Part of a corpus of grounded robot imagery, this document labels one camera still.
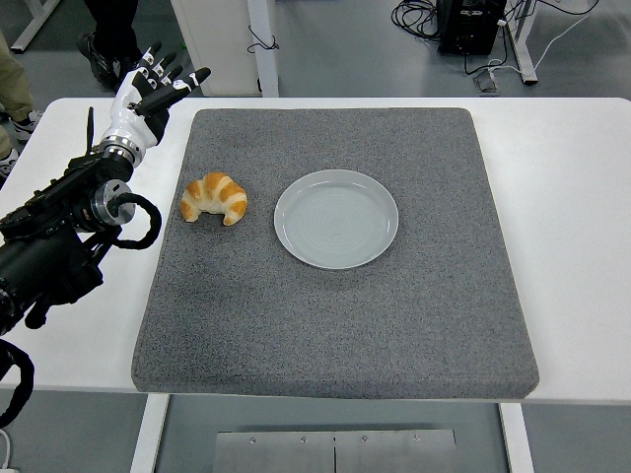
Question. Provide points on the white table leg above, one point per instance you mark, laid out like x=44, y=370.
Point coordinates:
x=148, y=433
x=517, y=438

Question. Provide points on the croissant bread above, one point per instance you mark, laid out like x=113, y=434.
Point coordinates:
x=222, y=192

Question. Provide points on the white desk frame foot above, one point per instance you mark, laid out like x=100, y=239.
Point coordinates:
x=32, y=24

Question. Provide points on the white cabinet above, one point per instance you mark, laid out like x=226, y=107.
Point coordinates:
x=217, y=44

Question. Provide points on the person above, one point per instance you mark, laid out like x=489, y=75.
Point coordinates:
x=15, y=84
x=113, y=24

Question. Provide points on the light grey round plate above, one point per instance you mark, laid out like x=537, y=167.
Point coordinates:
x=335, y=222

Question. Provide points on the white table post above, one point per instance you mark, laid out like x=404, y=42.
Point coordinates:
x=268, y=74

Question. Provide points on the black computer case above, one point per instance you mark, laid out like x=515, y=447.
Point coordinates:
x=470, y=29

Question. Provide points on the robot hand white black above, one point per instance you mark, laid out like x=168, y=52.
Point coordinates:
x=123, y=115

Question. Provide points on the small clear floor object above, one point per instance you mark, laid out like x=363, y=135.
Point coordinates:
x=487, y=81

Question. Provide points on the grey square mat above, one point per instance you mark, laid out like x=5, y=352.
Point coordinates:
x=320, y=320

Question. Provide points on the grey metal plate with screws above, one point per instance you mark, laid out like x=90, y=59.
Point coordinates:
x=335, y=451

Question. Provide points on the white desk leg with foot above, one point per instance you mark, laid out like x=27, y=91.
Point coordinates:
x=523, y=39

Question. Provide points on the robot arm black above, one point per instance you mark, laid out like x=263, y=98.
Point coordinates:
x=49, y=256

